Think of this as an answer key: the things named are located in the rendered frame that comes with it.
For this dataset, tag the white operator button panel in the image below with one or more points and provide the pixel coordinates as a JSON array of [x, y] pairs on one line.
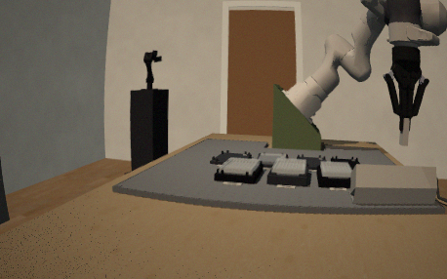
[[387, 184]]

